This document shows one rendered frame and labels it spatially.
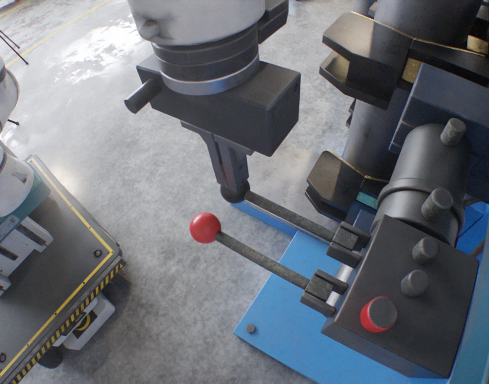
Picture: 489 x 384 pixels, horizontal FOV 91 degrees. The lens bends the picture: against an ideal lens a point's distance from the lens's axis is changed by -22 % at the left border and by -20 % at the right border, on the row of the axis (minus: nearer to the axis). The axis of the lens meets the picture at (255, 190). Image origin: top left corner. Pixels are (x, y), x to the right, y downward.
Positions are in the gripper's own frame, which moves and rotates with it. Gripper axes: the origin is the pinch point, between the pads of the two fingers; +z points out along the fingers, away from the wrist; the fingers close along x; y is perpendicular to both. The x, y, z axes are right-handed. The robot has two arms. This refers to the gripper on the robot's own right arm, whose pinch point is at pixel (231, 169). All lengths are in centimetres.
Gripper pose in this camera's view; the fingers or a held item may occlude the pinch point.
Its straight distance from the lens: 32.4
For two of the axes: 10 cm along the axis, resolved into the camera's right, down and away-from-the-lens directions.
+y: -5.3, 7.3, -4.4
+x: 8.5, 4.2, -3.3
